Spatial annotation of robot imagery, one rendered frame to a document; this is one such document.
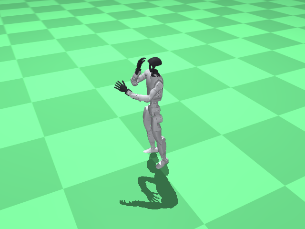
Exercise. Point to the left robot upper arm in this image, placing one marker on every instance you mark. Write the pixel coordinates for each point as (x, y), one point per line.
(157, 87)

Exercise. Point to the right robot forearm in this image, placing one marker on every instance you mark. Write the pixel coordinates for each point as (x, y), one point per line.
(135, 77)

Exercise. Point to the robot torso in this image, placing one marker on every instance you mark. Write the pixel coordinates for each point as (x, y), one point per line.
(150, 81)

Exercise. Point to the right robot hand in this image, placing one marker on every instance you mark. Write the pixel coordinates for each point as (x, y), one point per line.
(139, 65)

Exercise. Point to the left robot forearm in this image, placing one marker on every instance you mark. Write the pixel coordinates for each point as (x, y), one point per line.
(138, 97)

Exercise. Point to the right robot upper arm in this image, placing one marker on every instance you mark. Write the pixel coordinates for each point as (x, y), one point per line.
(142, 77)

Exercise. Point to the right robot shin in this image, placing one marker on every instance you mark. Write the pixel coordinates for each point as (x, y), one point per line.
(151, 140)

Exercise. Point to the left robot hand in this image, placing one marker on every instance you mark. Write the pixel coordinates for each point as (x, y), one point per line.
(122, 87)

